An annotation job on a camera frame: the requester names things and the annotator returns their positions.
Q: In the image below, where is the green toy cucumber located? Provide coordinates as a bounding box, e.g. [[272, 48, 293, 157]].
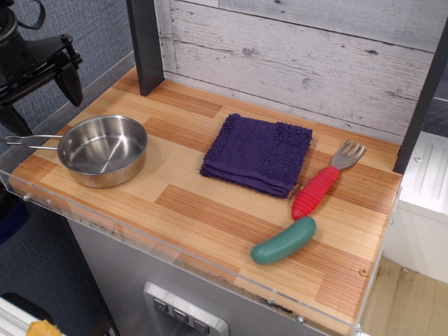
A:
[[250, 216, 317, 265]]

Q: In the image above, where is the grey dispenser panel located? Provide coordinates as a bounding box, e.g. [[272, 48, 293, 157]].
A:
[[143, 281, 230, 335]]

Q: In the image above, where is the silver metal pot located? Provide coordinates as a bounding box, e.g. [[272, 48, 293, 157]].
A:
[[3, 115, 148, 188]]

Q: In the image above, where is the silver toy fridge cabinet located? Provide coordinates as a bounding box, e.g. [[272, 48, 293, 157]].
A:
[[69, 220, 320, 335]]

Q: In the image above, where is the red handled fork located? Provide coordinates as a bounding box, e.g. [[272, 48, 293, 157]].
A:
[[291, 139, 365, 221]]

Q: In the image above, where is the purple cloth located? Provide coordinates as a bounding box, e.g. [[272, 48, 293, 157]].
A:
[[200, 113, 313, 198]]

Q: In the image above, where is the yellow cloth piece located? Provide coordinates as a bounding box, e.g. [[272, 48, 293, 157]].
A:
[[25, 320, 64, 336]]

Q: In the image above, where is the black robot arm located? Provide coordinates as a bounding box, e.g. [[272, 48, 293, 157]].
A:
[[1, 1, 83, 136]]

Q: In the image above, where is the dark grey right post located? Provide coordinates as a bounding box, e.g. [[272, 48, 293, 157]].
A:
[[393, 21, 447, 174]]

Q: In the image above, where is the black cable loop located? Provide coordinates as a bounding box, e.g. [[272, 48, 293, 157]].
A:
[[15, 0, 46, 31]]

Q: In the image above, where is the clear acrylic edge guard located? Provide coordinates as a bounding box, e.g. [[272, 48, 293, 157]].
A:
[[0, 134, 403, 336]]

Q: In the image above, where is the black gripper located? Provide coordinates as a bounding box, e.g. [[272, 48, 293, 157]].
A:
[[0, 34, 83, 137]]

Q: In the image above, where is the white side cabinet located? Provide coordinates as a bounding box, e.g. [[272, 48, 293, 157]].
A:
[[383, 132, 447, 283]]

